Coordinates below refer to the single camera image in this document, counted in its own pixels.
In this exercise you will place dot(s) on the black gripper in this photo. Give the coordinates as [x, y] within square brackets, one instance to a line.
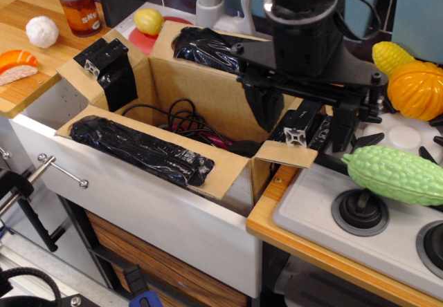
[307, 58]

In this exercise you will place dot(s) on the white toy ball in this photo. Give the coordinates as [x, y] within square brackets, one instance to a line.
[42, 32]

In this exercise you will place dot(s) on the orange toy pumpkin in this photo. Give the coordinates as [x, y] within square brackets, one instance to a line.
[415, 90]

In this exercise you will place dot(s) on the green toy bitter gourd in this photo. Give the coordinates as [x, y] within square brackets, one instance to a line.
[396, 174]

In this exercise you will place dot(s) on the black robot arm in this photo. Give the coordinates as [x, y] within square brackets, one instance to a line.
[307, 58]

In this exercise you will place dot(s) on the toy salmon sushi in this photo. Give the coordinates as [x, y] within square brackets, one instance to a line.
[17, 64]

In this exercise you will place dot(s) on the white toy stove top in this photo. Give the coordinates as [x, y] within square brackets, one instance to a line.
[396, 239]

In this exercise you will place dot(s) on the orange soup can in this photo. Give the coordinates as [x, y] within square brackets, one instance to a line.
[82, 17]

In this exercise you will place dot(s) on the cardboard box with taped flaps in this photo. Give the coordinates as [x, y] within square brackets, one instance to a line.
[166, 85]

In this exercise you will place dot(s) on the yellow toy corn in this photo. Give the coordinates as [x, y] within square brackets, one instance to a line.
[388, 56]

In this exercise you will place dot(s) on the yellow toy lemon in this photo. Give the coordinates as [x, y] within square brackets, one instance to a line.
[149, 21]

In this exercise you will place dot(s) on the black stove knob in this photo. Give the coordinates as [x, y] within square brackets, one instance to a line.
[429, 247]
[360, 212]

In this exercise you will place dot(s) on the blue black clamp handle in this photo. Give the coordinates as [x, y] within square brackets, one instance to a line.
[138, 288]

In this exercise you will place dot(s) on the grey toy faucet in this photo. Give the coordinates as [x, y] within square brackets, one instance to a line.
[212, 14]

